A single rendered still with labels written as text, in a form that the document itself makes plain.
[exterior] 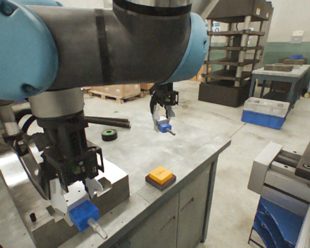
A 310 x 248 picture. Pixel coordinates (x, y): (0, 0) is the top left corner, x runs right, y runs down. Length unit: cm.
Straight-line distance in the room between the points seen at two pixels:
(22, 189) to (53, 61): 53
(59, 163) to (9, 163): 43
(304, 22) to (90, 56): 658
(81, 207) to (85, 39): 35
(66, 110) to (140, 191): 44
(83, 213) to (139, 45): 35
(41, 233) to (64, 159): 24
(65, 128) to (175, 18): 21
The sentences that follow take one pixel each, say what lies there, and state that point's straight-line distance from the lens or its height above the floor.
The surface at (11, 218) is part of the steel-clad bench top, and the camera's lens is 73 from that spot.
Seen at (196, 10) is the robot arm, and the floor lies 132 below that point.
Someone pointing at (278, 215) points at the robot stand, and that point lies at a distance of 54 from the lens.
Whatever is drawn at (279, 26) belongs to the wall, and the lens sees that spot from 677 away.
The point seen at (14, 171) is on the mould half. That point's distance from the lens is 73.
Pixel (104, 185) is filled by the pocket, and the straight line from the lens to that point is 62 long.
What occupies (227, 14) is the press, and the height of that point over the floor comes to 177.
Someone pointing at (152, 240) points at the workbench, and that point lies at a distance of 91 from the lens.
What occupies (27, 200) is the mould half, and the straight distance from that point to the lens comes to 62.
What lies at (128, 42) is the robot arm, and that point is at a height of 126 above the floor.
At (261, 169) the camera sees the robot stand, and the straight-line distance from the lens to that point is 53.
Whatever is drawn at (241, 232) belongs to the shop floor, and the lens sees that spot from 169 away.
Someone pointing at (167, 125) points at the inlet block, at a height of 94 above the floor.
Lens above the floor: 125
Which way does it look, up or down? 23 degrees down
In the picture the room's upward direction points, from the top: straight up
